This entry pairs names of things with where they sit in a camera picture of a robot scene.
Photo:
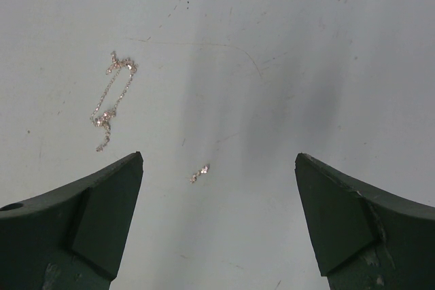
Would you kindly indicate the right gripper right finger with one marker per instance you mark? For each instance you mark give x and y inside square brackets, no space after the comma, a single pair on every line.
[364,237]

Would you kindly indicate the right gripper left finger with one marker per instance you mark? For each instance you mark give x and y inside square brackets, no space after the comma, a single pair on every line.
[74,236]

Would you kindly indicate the small gold earring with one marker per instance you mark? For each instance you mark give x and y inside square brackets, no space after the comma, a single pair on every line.
[202,171]

